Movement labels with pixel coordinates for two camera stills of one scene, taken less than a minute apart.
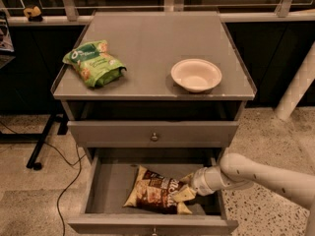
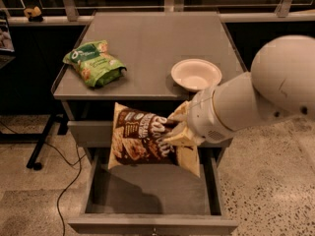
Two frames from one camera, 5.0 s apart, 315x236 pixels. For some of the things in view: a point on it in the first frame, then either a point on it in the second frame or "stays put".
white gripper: [199, 182] → [203, 115]
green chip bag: [94, 63] stays put
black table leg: [38, 139] stays put
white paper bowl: [196, 75] stays put
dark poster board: [7, 51] stays put
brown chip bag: [154, 191] → [139, 138]
